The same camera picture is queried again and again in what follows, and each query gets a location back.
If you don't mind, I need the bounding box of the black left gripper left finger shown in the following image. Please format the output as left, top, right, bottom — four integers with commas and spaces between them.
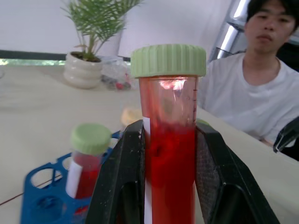
84, 119, 146, 224

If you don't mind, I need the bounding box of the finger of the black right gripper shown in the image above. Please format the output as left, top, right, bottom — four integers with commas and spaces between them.
273, 116, 299, 154

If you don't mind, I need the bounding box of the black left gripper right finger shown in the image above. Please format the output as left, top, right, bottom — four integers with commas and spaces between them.
195, 122, 281, 224

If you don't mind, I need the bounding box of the red test tube green cap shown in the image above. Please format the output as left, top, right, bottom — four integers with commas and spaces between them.
130, 43, 207, 224
65, 123, 113, 200

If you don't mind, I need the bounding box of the yellow test tube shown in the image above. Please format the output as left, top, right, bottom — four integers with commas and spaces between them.
120, 107, 142, 127

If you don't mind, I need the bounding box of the blue test tube rack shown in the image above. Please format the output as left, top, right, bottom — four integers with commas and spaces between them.
20, 131, 124, 224

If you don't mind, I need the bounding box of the person in white t-shirt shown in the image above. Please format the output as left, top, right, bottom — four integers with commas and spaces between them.
197, 0, 299, 161

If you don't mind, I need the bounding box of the clear plastic bag with items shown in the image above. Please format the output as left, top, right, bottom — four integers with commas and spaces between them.
100, 56, 133, 91

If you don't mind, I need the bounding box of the potted palm plant white pot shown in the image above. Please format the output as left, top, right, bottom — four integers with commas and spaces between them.
60, 0, 143, 90

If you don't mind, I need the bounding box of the silver metal frame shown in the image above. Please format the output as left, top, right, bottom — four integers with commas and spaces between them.
208, 0, 250, 62

